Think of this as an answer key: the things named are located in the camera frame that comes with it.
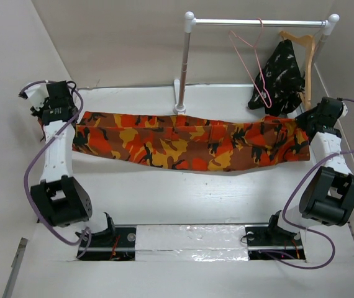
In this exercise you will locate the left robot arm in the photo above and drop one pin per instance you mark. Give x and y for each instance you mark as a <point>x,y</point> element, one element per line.
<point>60,199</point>

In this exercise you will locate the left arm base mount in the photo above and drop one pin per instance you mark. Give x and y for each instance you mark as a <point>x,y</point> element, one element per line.
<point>114,243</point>

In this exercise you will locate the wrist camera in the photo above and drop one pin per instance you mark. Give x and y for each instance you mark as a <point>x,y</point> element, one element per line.
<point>36,95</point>
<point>344,110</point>

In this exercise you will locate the black white patterned garment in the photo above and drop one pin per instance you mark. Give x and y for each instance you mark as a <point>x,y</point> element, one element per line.
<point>279,85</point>

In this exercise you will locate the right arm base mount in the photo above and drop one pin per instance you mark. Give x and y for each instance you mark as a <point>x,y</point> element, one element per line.
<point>267,241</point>

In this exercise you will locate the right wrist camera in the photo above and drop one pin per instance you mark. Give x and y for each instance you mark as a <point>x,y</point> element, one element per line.
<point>344,110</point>

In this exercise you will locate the orange camouflage trousers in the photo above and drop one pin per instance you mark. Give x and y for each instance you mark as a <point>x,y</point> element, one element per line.
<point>182,142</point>

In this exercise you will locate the white clothes rack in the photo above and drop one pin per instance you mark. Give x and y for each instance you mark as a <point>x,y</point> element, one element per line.
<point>190,20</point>

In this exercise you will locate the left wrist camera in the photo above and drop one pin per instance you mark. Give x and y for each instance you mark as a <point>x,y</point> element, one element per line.
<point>36,95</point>

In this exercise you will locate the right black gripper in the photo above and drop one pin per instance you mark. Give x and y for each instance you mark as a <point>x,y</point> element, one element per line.
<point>301,118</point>

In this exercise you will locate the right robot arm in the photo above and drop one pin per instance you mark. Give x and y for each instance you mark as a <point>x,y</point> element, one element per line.
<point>329,197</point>

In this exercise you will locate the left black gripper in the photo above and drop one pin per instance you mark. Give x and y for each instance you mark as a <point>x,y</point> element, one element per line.
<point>40,113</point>

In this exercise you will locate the wooden hanger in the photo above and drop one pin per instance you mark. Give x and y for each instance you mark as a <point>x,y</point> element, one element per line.
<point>306,41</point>

